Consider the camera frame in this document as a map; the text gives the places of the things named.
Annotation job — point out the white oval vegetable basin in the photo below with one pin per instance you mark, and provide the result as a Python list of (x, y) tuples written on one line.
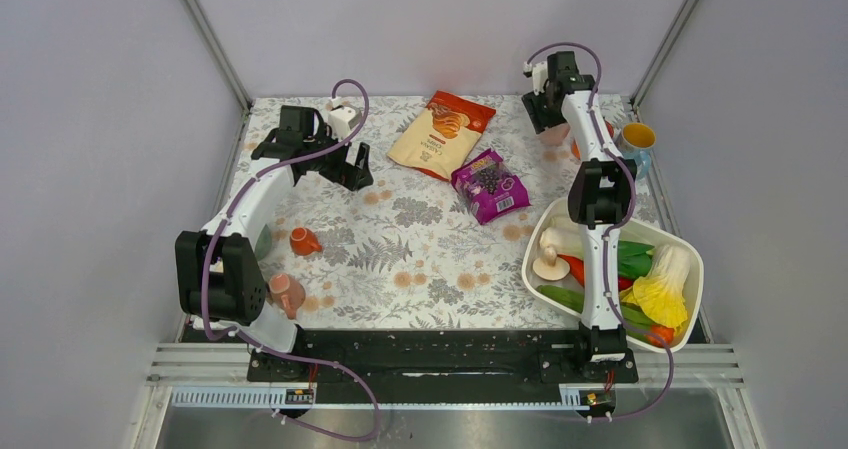
[(636, 231)]

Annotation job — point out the blue mug yellow inside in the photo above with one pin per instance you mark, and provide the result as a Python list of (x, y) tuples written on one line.
[(635, 141)]

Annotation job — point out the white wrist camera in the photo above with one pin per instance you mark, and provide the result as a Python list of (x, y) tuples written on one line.
[(538, 74), (342, 118)]

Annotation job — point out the toy red chili pepper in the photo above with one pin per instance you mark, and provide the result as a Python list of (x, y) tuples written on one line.
[(624, 283)]

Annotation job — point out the toy mushroom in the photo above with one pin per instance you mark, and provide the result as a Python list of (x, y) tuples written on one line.
[(549, 266)]

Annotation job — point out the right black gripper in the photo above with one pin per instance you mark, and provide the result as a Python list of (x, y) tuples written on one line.
[(538, 120)]

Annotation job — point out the toy cucumber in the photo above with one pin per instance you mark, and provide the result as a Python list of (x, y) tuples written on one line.
[(575, 300)]

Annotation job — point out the small orange red cup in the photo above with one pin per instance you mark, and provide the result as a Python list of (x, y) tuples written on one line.
[(304, 242)]

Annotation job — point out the purple snack bag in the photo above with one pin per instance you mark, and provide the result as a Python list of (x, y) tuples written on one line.
[(488, 188)]

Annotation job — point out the light pink mug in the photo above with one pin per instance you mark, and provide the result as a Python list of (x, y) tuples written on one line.
[(554, 135)]

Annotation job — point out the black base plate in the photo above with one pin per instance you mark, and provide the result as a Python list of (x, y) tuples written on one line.
[(433, 367)]

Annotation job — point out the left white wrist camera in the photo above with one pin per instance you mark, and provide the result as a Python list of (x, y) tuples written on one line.
[(342, 118)]

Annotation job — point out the toy carrot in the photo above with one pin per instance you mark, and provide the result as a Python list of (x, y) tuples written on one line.
[(576, 268)]

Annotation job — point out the toy yellow napa cabbage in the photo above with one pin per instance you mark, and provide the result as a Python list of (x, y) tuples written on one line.
[(659, 294)]

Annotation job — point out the floral table cloth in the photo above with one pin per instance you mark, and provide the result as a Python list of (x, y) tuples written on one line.
[(405, 252)]

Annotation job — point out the toy small tomato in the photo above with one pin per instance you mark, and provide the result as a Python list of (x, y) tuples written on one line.
[(660, 336)]

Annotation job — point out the green round mug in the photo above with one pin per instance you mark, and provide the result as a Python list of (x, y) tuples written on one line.
[(264, 243)]

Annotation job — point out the small salmon pink mug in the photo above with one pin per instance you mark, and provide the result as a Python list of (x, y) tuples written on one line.
[(287, 293)]

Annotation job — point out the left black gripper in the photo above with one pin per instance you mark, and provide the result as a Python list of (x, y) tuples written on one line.
[(345, 173)]

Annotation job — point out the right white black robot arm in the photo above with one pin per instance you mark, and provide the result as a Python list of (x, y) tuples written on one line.
[(602, 196)]

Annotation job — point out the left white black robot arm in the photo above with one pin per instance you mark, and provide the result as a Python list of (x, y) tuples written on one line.
[(220, 282)]

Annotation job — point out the toy bok choy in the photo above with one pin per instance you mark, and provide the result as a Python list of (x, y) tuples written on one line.
[(634, 259)]

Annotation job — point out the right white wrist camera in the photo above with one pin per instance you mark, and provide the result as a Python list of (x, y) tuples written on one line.
[(538, 74)]

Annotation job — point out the orange cassava chips bag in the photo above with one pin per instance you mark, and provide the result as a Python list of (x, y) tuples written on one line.
[(439, 140)]

